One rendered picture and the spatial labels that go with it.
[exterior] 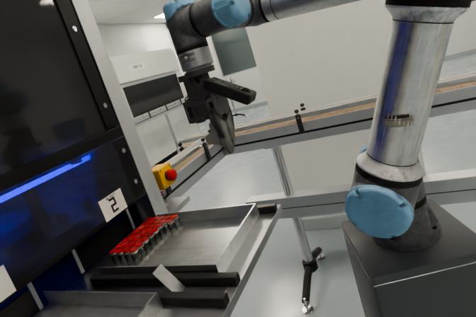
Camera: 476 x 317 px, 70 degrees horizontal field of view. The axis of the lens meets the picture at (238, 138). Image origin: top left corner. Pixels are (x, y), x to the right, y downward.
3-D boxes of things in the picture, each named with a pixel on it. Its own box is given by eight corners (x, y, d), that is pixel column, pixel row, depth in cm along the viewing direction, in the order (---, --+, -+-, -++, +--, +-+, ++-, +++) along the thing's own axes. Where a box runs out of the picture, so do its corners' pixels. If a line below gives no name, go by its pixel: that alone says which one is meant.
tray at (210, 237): (102, 279, 84) (96, 267, 83) (161, 223, 106) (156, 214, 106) (220, 279, 69) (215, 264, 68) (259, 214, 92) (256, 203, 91)
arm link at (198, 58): (214, 44, 79) (197, 47, 72) (219, 64, 80) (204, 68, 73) (187, 54, 82) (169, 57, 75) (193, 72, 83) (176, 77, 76)
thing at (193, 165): (151, 226, 117) (134, 185, 114) (118, 228, 124) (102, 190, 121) (227, 156, 178) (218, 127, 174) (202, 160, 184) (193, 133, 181)
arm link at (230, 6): (253, -17, 72) (213, 1, 79) (225, -19, 63) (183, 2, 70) (263, 20, 74) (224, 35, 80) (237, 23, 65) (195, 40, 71)
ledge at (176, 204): (139, 221, 120) (138, 216, 119) (161, 204, 131) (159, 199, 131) (171, 218, 114) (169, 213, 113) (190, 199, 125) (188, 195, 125)
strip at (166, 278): (161, 297, 69) (151, 273, 68) (169, 287, 72) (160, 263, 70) (221, 298, 63) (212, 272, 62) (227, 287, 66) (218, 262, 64)
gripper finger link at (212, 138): (214, 156, 84) (202, 121, 82) (236, 152, 82) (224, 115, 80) (209, 160, 81) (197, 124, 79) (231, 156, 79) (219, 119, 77)
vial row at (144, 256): (134, 268, 84) (127, 252, 83) (172, 228, 100) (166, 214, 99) (140, 267, 83) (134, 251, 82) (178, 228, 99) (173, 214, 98)
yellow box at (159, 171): (149, 192, 116) (141, 173, 114) (160, 183, 122) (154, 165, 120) (166, 189, 112) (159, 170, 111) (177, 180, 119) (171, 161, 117)
